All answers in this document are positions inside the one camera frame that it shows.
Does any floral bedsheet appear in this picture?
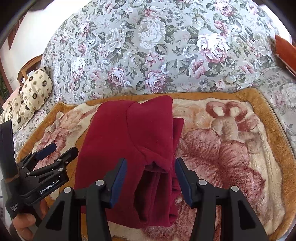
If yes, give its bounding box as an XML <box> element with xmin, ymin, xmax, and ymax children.
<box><xmin>13</xmin><ymin>0</ymin><xmax>296</xmax><ymax>149</ymax></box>

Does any person's left hand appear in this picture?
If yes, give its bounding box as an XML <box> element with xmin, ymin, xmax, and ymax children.
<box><xmin>11</xmin><ymin>199</ymin><xmax>50</xmax><ymax>240</ymax></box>

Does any dark red fleece garment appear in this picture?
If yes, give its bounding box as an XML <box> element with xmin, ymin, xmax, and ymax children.
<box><xmin>74</xmin><ymin>95</ymin><xmax>185</xmax><ymax>229</ymax></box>

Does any orange cushion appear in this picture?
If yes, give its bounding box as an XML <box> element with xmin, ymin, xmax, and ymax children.
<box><xmin>274</xmin><ymin>35</ymin><xmax>296</xmax><ymax>77</ymax></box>

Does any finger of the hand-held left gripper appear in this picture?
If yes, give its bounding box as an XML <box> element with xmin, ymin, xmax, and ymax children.
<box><xmin>17</xmin><ymin>143</ymin><xmax>57</xmax><ymax>169</ymax></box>
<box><xmin>25</xmin><ymin>146</ymin><xmax>79</xmax><ymax>177</ymax></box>

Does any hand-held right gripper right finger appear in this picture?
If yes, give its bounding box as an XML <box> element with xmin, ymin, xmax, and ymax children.
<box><xmin>174</xmin><ymin>158</ymin><xmax>270</xmax><ymax>241</ymax></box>

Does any cream medallion print pillow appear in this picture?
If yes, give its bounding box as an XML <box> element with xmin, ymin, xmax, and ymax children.
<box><xmin>0</xmin><ymin>94</ymin><xmax>35</xmax><ymax>131</ymax></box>
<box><xmin>20</xmin><ymin>67</ymin><xmax>53</xmax><ymax>114</ymax></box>

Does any wooden chair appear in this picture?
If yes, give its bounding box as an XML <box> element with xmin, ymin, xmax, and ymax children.
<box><xmin>17</xmin><ymin>54</ymin><xmax>43</xmax><ymax>87</ymax></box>

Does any plush floral blanket orange border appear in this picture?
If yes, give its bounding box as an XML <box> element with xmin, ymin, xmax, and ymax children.
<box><xmin>16</xmin><ymin>88</ymin><xmax>296</xmax><ymax>241</ymax></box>

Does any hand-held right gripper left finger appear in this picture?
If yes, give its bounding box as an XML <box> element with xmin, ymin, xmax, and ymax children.
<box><xmin>35</xmin><ymin>158</ymin><xmax>127</xmax><ymax>241</ymax></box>

